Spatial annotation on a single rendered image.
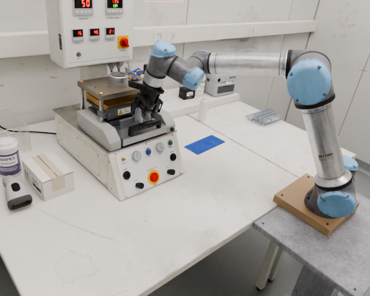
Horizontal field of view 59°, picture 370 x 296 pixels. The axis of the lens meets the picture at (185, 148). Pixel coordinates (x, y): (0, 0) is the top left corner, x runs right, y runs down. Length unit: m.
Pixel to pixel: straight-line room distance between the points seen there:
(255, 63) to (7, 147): 0.96
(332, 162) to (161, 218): 0.61
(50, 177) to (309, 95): 0.92
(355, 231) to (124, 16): 1.26
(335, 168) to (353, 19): 2.42
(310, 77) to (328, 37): 2.54
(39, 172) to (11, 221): 0.19
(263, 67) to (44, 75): 1.13
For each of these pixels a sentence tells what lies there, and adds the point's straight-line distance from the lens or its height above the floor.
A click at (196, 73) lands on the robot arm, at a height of 1.26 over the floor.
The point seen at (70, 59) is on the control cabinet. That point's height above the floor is 1.19.
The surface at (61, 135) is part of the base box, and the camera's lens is 1.61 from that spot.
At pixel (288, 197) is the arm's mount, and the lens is 1.42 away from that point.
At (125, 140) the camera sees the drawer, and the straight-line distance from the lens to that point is 1.26.
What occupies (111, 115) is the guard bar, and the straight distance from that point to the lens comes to 1.30.
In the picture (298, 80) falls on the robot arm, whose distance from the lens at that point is 0.99.
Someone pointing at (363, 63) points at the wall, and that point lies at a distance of 3.40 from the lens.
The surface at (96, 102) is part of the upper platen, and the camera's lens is 1.37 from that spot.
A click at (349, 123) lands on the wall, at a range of 3.52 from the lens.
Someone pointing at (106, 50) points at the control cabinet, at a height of 1.21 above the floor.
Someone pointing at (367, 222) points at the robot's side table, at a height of 0.75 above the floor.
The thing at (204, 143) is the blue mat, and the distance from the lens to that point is 1.73.
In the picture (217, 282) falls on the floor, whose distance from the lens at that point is 2.04.
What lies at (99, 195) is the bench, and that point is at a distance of 1.33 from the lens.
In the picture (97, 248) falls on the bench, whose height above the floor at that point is 0.75.
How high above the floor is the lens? 1.58
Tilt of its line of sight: 30 degrees down
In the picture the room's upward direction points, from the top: 7 degrees clockwise
